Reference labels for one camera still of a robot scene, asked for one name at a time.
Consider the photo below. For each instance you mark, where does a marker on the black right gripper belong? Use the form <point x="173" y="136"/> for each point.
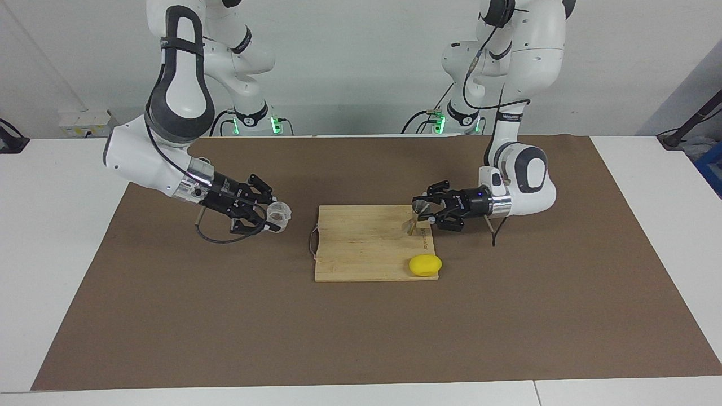
<point x="225" y="197"/>

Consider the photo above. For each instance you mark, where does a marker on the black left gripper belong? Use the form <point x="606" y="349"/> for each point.
<point x="471" y="204"/>

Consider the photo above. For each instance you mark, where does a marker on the small clear glass cup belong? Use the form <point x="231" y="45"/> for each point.
<point x="279" y="217"/>

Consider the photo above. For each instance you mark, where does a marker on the metal double jigger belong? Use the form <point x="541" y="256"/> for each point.
<point x="412" y="224"/>

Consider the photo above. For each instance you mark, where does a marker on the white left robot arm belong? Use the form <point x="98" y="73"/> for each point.
<point x="530" y="56"/>

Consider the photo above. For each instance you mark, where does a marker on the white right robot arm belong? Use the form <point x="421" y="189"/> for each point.
<point x="180" y="96"/>

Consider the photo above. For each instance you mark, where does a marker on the yellow lemon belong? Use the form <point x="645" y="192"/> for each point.
<point x="425" y="265"/>

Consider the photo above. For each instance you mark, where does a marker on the wooden cutting board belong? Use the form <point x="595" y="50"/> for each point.
<point x="361" y="248"/>

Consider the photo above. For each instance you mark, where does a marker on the brown table mat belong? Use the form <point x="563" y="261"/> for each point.
<point x="225" y="327"/>

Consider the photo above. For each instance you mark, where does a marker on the black stand pole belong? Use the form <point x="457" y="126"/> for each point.
<point x="674" y="138"/>

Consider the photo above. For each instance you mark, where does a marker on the white plastic bag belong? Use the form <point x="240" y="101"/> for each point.
<point x="699" y="148"/>

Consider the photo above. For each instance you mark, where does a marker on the blue box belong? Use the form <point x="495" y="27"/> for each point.
<point x="712" y="175"/>

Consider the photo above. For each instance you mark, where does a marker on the white wall socket box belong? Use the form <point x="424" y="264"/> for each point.
<point x="84" y="121"/>

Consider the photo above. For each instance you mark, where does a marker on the black clamp mount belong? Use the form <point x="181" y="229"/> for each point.
<point x="11" y="144"/>

